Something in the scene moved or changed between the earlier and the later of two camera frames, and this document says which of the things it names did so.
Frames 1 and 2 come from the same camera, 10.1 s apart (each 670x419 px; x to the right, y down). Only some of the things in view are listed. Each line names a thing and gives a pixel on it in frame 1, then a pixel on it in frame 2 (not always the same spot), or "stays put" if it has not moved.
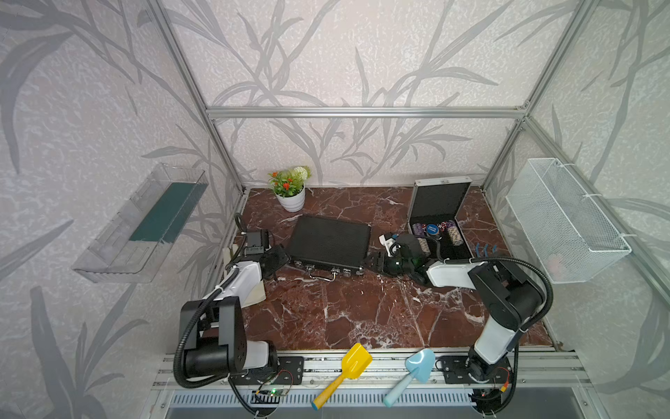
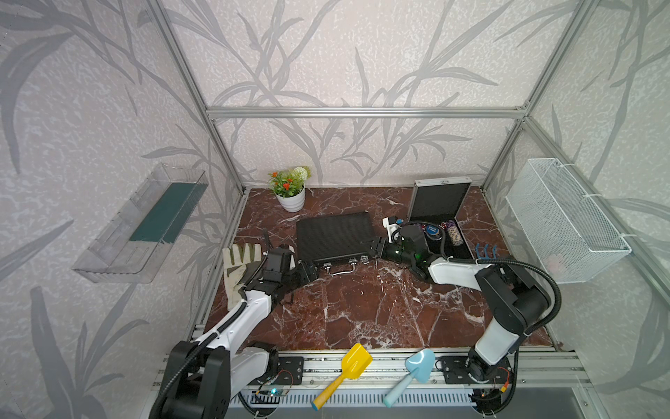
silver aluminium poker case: (434, 205) stays put
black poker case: (327, 247) stays put
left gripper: (282, 256) → (312, 274)
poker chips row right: (454, 233) stays put
